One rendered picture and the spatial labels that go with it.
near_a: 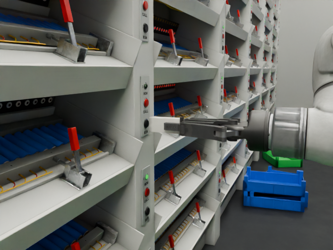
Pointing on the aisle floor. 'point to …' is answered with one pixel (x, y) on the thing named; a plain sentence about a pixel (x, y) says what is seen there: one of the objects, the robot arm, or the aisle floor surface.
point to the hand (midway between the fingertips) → (166, 125)
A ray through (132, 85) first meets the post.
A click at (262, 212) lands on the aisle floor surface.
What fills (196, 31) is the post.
